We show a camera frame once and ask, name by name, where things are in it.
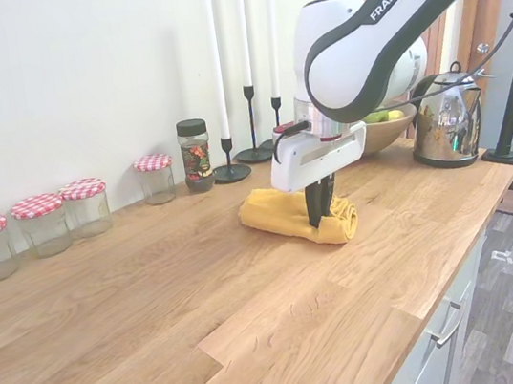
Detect metal drawer bar handle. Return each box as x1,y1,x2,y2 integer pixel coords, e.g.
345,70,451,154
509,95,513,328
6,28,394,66
424,297,469,349

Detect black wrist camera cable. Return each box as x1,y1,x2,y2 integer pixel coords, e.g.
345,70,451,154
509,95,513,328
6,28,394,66
268,120,306,160

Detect small white floor object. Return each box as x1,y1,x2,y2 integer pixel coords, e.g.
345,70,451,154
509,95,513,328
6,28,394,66
490,246,513,265

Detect black-lidded spice jar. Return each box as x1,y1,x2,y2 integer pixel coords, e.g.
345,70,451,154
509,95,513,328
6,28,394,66
174,117,219,196

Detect shiny steel electric kettle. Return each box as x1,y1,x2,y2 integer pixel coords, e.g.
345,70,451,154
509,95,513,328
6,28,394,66
398,55,509,176

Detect tall white taper candle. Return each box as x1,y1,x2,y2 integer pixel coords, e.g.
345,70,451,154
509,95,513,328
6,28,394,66
257,0,291,100
200,0,234,141
229,0,258,91

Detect wooden fruit bowl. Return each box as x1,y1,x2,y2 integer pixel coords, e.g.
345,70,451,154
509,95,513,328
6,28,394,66
354,101,425,157

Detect wooden door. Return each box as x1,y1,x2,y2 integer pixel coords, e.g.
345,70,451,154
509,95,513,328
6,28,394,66
361,0,513,136

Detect medium black candle holder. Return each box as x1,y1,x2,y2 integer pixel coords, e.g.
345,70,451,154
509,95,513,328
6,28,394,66
252,95,291,155

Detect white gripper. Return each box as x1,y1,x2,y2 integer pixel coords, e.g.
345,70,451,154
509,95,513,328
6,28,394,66
263,119,382,237

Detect yellow cloth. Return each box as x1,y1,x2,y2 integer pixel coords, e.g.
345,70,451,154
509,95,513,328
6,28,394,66
235,173,363,259

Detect thin black stand cable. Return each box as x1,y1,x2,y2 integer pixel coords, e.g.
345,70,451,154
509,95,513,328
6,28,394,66
396,0,513,105

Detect tall black candle holder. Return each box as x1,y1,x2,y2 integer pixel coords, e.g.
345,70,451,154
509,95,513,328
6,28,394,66
224,82,278,167

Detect green apple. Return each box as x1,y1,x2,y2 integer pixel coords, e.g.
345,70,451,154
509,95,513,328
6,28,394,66
362,110,390,126

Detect short black candle holder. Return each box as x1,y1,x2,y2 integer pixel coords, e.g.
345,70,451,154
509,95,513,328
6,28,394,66
206,132,255,186

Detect white kitchen cabinet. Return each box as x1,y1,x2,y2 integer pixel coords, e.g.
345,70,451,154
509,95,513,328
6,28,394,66
353,214,513,384

